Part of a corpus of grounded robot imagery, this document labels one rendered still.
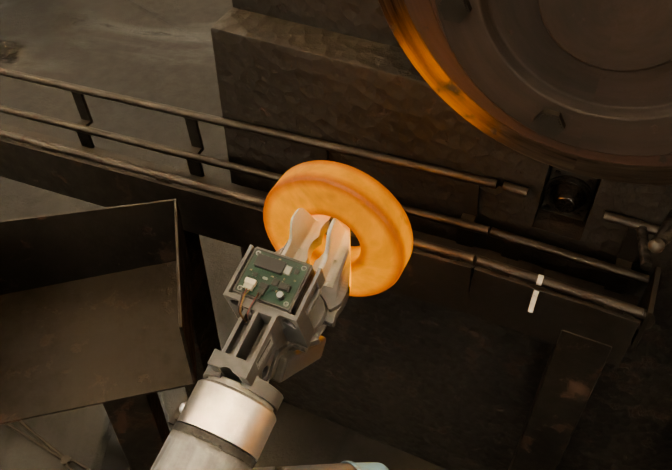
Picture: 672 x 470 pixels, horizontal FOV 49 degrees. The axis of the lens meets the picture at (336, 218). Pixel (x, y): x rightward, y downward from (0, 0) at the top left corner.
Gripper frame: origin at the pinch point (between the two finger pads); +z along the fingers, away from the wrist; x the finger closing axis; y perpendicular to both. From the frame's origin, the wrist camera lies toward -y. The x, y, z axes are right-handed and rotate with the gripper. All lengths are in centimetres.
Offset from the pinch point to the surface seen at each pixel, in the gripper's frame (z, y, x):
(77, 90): 16, -17, 53
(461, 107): 13.7, 4.4, -8.4
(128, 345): -15.4, -20.0, 24.6
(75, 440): -25, -79, 58
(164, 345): -13.7, -20.2, 20.3
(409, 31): 15.5, 11.4, -2.5
